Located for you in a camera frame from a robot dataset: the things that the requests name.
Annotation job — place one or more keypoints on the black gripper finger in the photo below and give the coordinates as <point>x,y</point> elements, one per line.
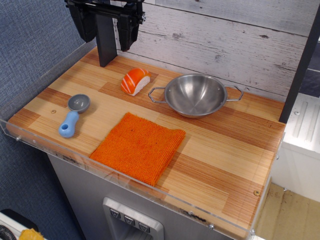
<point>128,28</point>
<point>84,20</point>

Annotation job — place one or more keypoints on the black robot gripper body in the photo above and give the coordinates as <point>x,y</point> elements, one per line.
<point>133,8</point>

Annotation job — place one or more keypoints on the orange knitted cloth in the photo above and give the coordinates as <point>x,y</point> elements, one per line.
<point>139,148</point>

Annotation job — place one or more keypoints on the salmon sushi toy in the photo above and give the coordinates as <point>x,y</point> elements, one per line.
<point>135,80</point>

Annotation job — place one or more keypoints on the blue grey toy scoop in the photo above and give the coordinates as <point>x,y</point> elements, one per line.
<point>77,105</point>

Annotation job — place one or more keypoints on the grey cabinet with dispenser panel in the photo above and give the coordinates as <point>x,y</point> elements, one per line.
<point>107,211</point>

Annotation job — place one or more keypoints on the white side appliance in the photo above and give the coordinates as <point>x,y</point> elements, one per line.
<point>297,164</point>

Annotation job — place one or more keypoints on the yellow tape object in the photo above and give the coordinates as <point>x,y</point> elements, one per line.
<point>30,234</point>

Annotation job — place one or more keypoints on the black robot base post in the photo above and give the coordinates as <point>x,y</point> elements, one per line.
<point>105,39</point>

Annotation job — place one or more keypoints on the stainless steel bowl with handles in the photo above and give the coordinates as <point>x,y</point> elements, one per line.
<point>195,95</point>

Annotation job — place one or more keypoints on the dark vertical frame post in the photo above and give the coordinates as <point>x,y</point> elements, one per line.
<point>304,62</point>

